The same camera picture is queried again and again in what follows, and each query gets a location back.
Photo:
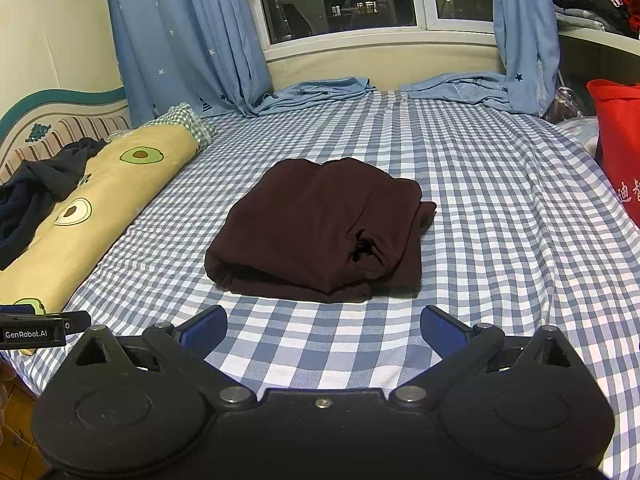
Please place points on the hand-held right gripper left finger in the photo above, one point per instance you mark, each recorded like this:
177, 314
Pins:
205, 331

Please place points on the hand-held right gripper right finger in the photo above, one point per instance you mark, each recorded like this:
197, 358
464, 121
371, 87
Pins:
442, 330

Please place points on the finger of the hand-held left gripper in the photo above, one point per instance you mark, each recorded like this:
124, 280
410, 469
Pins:
75, 320

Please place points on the maroon printed t-shirt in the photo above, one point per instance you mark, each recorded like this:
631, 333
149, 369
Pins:
310, 225

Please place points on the dark navy clothes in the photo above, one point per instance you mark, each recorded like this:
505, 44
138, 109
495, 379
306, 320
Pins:
30, 195

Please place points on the blue checked bed sheet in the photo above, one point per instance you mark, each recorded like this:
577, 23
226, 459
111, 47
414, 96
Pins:
475, 210

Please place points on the yellow avocado print quilt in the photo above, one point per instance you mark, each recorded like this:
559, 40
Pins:
125, 185

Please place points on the striped teal headboard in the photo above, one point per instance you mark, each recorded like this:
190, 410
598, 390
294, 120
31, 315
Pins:
50, 120

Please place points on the light blue cloth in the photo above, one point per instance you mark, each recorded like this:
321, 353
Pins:
577, 132

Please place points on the red shopping bag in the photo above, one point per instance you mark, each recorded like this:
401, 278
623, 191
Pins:
617, 150

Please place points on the clear plastic bag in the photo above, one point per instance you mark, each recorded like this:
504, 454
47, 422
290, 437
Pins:
565, 105

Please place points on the blue star curtain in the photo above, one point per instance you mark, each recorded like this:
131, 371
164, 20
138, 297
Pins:
175, 35
525, 20

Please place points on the white framed window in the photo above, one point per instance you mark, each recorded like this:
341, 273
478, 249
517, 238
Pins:
340, 5

